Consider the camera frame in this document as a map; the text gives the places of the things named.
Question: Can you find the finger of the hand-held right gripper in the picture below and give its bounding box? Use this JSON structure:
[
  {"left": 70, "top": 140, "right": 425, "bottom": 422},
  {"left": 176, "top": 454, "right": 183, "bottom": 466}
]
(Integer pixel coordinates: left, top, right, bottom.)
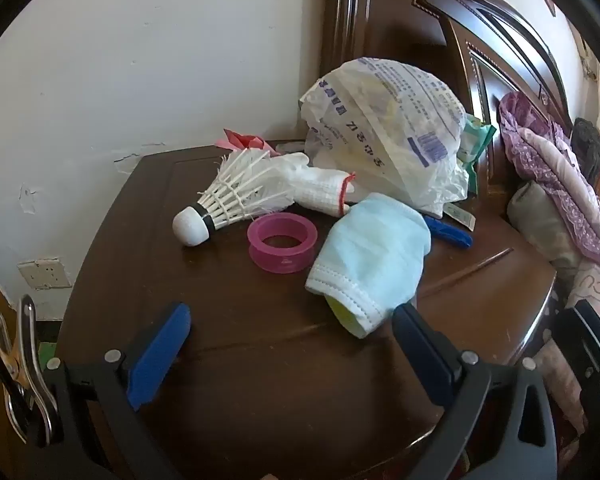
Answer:
[{"left": 552, "top": 300, "right": 600, "bottom": 362}]

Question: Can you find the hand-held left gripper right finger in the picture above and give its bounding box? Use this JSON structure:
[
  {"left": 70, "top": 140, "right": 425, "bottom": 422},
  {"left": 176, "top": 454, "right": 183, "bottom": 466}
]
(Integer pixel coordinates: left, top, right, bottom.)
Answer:
[{"left": 391, "top": 304, "right": 561, "bottom": 480}]

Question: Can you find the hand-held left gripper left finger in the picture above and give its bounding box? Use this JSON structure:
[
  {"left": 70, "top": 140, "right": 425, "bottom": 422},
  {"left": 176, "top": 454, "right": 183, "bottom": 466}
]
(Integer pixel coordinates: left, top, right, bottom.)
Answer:
[{"left": 44, "top": 302, "right": 193, "bottom": 480}]

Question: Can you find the yellow green round item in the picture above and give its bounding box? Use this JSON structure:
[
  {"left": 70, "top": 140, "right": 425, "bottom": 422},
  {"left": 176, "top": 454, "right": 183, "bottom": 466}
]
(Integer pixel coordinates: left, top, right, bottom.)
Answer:
[{"left": 328, "top": 298, "right": 367, "bottom": 335}]

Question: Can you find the blue face mask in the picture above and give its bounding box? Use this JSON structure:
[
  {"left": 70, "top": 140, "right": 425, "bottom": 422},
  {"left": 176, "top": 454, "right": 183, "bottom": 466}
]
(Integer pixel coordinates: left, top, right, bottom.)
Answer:
[{"left": 305, "top": 192, "right": 432, "bottom": 339}]

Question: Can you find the blue plastic item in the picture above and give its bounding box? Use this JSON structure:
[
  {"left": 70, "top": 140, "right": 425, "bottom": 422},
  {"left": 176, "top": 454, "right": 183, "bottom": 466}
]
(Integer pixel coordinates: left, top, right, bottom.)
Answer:
[{"left": 422, "top": 214, "right": 474, "bottom": 249}]

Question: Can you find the pink tape ring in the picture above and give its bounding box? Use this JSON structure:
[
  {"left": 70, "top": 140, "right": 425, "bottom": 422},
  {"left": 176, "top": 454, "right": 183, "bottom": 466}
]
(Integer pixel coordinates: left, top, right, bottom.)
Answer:
[{"left": 246, "top": 212, "right": 319, "bottom": 275}]

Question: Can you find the white feather shuttlecock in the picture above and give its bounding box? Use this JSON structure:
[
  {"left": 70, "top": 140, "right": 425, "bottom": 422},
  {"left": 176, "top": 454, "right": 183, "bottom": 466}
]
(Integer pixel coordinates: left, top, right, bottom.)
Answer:
[{"left": 173, "top": 150, "right": 297, "bottom": 247}]

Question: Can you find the white knitted glove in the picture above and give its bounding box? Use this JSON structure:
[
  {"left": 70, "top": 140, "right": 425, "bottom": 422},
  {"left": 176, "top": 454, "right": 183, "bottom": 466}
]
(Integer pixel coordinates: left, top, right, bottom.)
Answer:
[{"left": 252, "top": 151, "right": 357, "bottom": 219}]

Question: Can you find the green wet wipes packet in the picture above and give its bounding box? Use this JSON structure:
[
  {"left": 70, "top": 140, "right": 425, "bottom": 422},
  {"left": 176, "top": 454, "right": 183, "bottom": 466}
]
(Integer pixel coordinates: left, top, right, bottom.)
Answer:
[{"left": 455, "top": 112, "right": 497, "bottom": 196}]

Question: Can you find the pink paper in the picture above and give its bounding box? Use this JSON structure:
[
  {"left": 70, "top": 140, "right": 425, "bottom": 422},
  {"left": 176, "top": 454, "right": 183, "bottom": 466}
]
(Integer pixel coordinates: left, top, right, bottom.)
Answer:
[{"left": 215, "top": 128, "right": 276, "bottom": 153}]

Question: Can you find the white printed plastic bag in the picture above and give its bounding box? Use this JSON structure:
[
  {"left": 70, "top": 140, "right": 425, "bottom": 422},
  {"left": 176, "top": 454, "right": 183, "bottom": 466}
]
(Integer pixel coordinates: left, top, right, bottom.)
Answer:
[{"left": 298, "top": 57, "right": 473, "bottom": 218}]

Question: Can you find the pink cartoon quilt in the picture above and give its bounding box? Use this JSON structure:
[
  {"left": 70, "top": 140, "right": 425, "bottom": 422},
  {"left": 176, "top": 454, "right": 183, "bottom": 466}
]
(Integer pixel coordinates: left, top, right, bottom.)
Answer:
[{"left": 565, "top": 260, "right": 600, "bottom": 321}]

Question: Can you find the wooden nightstand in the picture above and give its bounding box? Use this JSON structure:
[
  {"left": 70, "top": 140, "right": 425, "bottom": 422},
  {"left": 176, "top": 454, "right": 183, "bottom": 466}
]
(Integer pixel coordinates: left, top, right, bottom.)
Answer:
[{"left": 55, "top": 140, "right": 561, "bottom": 480}]

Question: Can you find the grey pillow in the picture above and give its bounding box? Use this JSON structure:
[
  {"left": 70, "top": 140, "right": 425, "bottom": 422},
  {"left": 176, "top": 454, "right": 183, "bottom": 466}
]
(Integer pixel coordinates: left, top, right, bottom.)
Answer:
[{"left": 506, "top": 180, "right": 581, "bottom": 273}]

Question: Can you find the metal spring clip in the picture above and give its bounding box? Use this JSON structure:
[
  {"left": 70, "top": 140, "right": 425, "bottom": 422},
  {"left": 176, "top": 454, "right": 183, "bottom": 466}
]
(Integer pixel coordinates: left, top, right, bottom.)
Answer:
[{"left": 0, "top": 294, "right": 63, "bottom": 448}]

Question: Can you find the purple patterned quilt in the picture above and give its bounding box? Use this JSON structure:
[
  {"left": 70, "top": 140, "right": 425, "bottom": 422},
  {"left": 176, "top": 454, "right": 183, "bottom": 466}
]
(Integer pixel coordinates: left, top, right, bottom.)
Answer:
[{"left": 497, "top": 91, "right": 600, "bottom": 281}]

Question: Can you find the black cloth bundle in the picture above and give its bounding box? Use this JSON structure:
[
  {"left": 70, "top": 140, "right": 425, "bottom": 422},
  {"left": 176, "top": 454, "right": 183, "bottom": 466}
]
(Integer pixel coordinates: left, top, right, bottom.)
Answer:
[{"left": 571, "top": 117, "right": 600, "bottom": 181}]

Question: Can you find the dark wooden headboard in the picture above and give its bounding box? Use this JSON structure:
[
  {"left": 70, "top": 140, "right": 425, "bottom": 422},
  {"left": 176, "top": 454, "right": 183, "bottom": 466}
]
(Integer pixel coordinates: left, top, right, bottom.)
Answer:
[{"left": 320, "top": 0, "right": 576, "bottom": 211}]

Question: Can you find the white wall socket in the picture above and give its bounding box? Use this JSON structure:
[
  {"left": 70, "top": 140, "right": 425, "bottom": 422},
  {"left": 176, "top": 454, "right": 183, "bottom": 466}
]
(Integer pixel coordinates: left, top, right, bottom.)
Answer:
[{"left": 17, "top": 257, "right": 73, "bottom": 291}]

